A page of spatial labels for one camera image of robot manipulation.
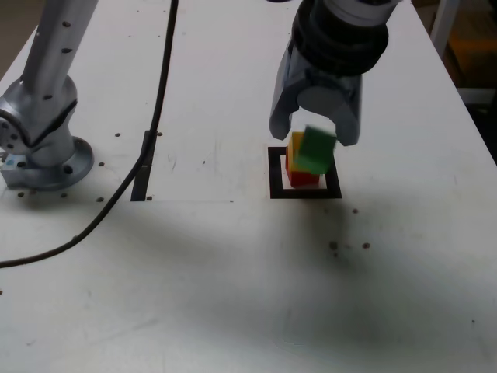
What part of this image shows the green cube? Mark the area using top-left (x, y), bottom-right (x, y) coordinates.
top-left (293, 124), bottom-right (338, 175)

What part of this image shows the long black cable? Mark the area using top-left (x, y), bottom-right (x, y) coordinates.
top-left (0, 0), bottom-right (179, 270)

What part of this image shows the black tape square outline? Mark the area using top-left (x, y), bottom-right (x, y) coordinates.
top-left (267, 146), bottom-right (342, 200)

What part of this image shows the black tape strip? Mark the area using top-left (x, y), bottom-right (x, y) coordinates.
top-left (130, 130), bottom-right (159, 202)

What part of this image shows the yellow cube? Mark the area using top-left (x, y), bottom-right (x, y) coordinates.
top-left (287, 131), bottom-right (308, 172)

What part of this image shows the brown cardboard box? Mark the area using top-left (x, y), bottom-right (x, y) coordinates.
top-left (446, 29), bottom-right (497, 89)

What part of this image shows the white metal frame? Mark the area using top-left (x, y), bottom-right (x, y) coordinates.
top-left (429, 0), bottom-right (497, 106)

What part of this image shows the red cube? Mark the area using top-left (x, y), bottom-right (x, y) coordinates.
top-left (286, 154), bottom-right (321, 188)

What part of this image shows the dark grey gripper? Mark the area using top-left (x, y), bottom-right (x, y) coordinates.
top-left (269, 41), bottom-right (365, 148)

